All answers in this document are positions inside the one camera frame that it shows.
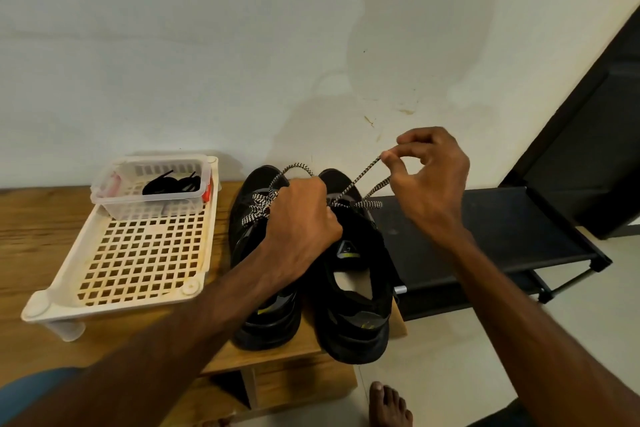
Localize person's left hand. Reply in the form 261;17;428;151
258;177;344;288

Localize person's right hand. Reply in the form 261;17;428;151
381;126;471;248

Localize black white patterned shoelace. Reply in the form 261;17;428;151
240;162;316;228
328;148;398;211

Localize black shoe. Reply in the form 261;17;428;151
229;164;306;352
310;167;393;365

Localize black shoelaces bundle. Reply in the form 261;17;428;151
142;169;201;195

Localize person's left forearm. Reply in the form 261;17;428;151
10;256;296;427

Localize person's right forearm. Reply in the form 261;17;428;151
445;226;640;427

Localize person's blue shorts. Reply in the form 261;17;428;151
0;366;83;427

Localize black shoe rack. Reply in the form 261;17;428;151
372;185;613;321

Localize large white plastic tray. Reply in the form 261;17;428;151
22;154;221;343

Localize dark door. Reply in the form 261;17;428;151
502;3;640;239

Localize small white plastic basket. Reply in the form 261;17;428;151
91;157;214;221

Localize low wooden table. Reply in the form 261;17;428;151
0;181;408;427

